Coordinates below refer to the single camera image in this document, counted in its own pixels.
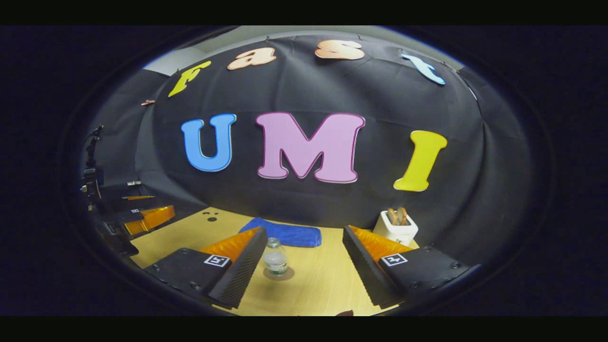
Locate clear plastic water bottle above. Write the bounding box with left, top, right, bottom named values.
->
left=263, top=237, right=289, bottom=277

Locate white toaster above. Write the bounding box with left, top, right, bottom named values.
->
left=373, top=209, right=419, bottom=246

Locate blue towel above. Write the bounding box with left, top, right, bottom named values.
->
left=238, top=218, right=322, bottom=248

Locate black backdrop cloth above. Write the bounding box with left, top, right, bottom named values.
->
left=83, top=31, right=535, bottom=266

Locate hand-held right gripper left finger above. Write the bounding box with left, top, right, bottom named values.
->
left=143, top=226, right=269, bottom=310

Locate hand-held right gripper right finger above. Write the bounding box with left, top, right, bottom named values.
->
left=341, top=225, right=481, bottom=310

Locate round brown coaster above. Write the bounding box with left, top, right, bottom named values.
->
left=263, top=266, right=295, bottom=281

